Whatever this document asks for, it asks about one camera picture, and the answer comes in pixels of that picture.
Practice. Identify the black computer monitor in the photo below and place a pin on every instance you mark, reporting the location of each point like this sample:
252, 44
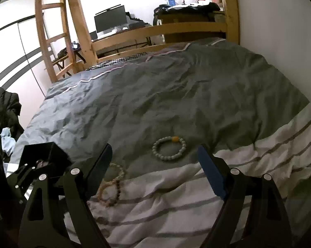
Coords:
110, 18

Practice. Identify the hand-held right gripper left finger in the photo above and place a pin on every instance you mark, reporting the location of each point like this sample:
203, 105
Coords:
101, 168

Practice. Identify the blue and white bag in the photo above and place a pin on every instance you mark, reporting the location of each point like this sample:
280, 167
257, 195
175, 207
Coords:
171, 2

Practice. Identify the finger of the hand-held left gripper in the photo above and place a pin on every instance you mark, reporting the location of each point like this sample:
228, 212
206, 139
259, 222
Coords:
29, 178

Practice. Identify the grey striped duvet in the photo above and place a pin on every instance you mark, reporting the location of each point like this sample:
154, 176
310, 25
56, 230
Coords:
171, 95

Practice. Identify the wooden desk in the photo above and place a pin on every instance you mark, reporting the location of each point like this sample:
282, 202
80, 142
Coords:
111, 34

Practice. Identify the black puffer jacket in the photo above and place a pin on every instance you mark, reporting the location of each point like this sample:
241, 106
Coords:
3, 108

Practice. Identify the wooden bed frame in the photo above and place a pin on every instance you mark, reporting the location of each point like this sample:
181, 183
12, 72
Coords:
155, 31

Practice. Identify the small dark folding table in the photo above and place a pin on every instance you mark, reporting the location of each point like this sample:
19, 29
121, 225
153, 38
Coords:
65, 54

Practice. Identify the wooden ladder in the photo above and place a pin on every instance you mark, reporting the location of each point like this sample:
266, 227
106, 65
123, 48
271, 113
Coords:
42, 31

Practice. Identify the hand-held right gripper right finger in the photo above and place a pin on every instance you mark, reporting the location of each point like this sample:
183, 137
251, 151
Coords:
212, 173

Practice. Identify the checked bed sheet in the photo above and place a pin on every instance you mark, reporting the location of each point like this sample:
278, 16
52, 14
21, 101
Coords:
111, 61

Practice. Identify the light blue cloth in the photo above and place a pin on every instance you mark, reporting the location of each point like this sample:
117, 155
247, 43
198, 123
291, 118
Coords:
8, 137

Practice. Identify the pile of dark clothes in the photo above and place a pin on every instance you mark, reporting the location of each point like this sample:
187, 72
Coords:
186, 8

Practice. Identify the black jewelry box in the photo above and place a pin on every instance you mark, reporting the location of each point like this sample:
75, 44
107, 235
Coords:
48, 155

